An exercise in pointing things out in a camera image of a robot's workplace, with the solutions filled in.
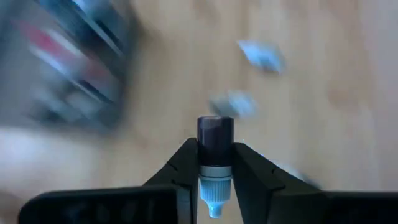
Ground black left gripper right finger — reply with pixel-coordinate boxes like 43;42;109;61
232;142;318;224

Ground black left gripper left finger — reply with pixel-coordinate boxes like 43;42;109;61
144;138;200;224

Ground small dropper bottle white cap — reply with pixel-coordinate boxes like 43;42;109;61
197;116;235;219
208;89;258;119

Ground small purple label dropper bottle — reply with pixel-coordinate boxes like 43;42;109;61
236;39;286;75

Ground grey translucent plastic bin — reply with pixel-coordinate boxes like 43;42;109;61
0;0;133;133

